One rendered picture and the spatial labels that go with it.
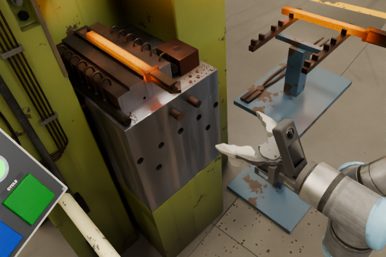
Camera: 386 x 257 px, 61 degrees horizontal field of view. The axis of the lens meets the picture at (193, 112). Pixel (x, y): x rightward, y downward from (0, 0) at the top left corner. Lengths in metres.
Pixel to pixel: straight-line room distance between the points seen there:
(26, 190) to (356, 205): 0.64
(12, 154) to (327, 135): 1.82
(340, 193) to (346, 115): 1.70
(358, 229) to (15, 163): 0.67
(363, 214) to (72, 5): 1.13
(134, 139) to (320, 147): 1.38
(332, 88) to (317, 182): 0.81
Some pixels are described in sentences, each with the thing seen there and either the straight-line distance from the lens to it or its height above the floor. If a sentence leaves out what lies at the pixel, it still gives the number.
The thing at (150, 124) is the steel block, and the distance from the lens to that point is 1.00.
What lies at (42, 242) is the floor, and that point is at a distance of 1.97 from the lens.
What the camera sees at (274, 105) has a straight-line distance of 1.33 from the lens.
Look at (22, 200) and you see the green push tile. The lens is 0.76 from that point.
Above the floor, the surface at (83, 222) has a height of 0.64.
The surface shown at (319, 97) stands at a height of 0.67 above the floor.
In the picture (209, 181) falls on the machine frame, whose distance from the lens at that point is 1.48.
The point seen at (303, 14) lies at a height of 0.95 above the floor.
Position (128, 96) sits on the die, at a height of 0.96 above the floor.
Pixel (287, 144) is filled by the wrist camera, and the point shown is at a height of 1.06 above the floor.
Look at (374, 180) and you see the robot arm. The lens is 0.81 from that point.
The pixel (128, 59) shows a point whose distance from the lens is 1.05.
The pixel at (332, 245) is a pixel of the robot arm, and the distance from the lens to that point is 0.79.
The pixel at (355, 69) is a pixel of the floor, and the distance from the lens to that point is 2.78.
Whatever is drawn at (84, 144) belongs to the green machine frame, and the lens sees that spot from 1.17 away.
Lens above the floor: 1.57
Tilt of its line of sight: 43 degrees down
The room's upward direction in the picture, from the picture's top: 7 degrees counter-clockwise
